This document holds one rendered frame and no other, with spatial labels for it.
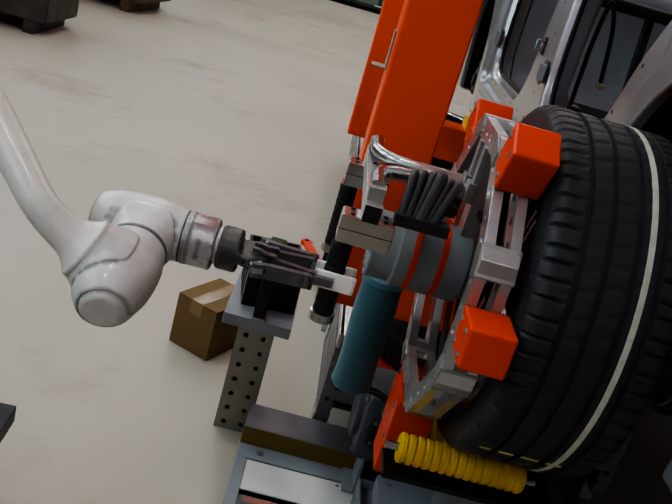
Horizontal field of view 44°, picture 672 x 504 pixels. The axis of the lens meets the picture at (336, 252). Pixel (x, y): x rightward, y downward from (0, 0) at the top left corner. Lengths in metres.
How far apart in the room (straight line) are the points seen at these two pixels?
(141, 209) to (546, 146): 0.64
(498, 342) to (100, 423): 1.37
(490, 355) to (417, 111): 0.82
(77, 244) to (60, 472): 1.02
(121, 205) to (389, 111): 0.77
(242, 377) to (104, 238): 1.16
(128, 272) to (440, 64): 0.96
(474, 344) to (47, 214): 0.65
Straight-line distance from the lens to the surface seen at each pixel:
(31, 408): 2.39
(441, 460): 1.61
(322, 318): 1.41
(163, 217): 1.36
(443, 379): 1.37
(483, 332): 1.24
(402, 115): 1.93
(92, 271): 1.23
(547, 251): 1.29
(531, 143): 1.31
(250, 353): 2.31
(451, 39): 1.91
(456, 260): 1.51
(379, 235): 1.35
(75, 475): 2.18
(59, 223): 1.27
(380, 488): 2.00
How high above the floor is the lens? 1.35
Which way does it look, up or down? 20 degrees down
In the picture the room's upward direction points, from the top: 16 degrees clockwise
